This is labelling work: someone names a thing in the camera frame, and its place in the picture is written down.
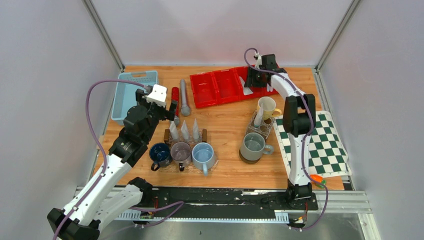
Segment grey green mug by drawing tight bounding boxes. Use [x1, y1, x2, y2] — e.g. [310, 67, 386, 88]
[239, 132, 274, 164]

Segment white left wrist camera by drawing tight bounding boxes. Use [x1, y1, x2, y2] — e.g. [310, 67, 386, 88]
[146, 84, 168, 108]

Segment clear textured plastic sheet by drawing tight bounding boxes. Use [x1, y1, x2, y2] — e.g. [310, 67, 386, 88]
[244, 110, 275, 140]

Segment light blue mug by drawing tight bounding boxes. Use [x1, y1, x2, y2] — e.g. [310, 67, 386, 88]
[191, 142, 216, 177]

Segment white green-cap toothpaste tube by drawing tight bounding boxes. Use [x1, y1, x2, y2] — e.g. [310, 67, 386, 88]
[253, 103, 264, 128]

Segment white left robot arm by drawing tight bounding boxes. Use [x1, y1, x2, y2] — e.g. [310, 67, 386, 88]
[47, 84, 177, 240]

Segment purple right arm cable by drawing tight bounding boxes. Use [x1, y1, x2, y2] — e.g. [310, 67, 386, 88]
[244, 47, 329, 232]

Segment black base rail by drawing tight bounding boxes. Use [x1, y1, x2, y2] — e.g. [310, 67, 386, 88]
[136, 187, 318, 219]

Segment green white chessboard mat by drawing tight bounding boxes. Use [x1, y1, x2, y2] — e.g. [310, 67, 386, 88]
[273, 110, 352, 178]

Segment white toothbrush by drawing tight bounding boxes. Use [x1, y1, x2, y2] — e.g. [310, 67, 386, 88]
[266, 84, 273, 93]

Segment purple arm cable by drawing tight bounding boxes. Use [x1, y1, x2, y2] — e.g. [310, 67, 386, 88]
[52, 79, 185, 240]
[244, 47, 329, 232]

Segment cream yellow mug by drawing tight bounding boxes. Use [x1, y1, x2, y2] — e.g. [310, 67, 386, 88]
[256, 96, 283, 121]

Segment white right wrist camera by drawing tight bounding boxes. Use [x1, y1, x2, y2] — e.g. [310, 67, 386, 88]
[254, 52, 262, 69]

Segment light blue plastic basket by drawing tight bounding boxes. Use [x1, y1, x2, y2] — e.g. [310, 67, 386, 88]
[111, 70, 158, 126]

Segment red glitter microphone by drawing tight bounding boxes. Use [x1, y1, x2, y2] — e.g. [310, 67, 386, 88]
[171, 87, 180, 126]

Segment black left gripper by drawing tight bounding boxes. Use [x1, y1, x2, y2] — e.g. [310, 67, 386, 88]
[135, 89, 177, 142]

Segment silver microphone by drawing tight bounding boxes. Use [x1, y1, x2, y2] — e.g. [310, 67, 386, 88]
[179, 79, 191, 117]

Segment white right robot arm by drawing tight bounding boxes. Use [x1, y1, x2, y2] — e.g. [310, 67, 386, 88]
[243, 47, 316, 209]

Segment aluminium corner frame post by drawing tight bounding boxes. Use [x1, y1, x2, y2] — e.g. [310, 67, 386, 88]
[315, 0, 362, 72]

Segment left aluminium frame post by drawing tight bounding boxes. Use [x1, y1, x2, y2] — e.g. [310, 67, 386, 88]
[82, 0, 125, 73]

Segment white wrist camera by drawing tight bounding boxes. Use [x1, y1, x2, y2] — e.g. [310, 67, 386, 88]
[254, 52, 262, 69]
[146, 84, 168, 108]

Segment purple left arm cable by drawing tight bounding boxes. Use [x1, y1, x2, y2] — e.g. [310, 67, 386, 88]
[52, 79, 185, 240]

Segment red bin with clear sheet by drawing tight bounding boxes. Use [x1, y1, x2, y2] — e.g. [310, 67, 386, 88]
[212, 68, 241, 105]

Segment grey toothpaste tube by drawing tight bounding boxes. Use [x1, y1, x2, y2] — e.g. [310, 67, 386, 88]
[180, 120, 190, 141]

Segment purple grey mug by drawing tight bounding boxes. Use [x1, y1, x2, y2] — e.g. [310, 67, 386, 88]
[170, 141, 193, 172]

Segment brown oval wooden tray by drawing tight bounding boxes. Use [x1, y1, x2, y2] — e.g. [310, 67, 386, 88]
[239, 110, 275, 164]

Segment dark blue mug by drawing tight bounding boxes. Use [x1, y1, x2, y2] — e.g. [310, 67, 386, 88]
[149, 143, 173, 172]

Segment orange green tape roll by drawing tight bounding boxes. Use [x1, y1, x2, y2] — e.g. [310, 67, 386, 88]
[310, 174, 327, 189]

